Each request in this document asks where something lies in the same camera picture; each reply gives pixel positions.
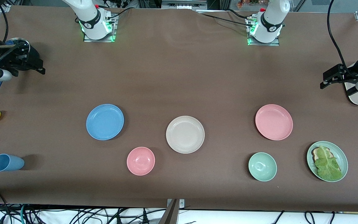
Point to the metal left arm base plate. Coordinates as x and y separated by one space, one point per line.
264 44

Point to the blue plate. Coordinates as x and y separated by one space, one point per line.
105 122

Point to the blue plastic cup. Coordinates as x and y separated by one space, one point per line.
8 162

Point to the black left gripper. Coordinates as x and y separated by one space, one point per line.
338 72

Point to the pink plate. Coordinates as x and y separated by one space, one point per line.
273 122

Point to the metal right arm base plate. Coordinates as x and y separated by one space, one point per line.
99 39

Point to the glass lid blue knob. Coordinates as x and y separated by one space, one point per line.
20 40

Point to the small green bowl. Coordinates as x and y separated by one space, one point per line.
262 166

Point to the toast slice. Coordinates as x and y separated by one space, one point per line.
315 153

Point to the grey slanted post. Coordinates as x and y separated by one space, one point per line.
169 215

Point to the brown table cloth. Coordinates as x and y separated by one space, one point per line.
179 77

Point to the small pink bowl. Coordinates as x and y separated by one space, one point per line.
140 161

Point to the grey metal bracket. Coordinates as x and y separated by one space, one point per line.
182 203

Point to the orange artificial flowers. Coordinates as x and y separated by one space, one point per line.
250 2

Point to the green lettuce leaf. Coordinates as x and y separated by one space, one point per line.
328 166

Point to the green plate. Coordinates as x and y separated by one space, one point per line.
343 161

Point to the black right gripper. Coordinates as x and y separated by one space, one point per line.
20 59

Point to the beige plate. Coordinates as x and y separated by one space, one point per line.
185 134

